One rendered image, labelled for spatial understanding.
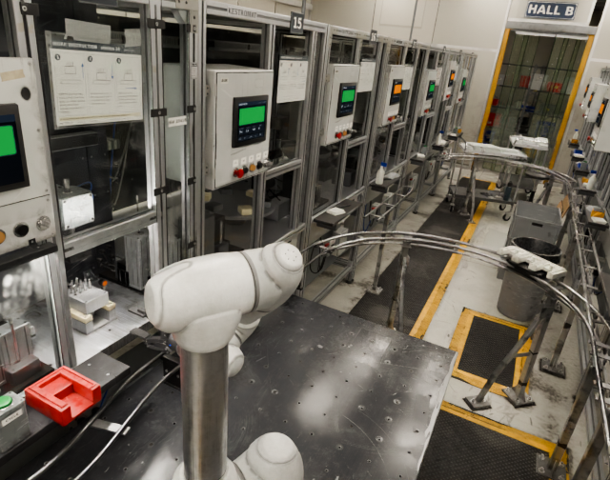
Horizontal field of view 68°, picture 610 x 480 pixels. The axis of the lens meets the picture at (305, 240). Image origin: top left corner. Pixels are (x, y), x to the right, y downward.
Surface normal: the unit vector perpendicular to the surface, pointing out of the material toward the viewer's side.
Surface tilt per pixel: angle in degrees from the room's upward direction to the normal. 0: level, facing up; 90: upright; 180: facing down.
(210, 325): 94
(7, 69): 90
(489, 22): 90
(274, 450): 6
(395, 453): 0
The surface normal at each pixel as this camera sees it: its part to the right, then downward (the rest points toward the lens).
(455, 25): -0.45, 0.31
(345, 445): 0.10, -0.91
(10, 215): 0.88, 0.26
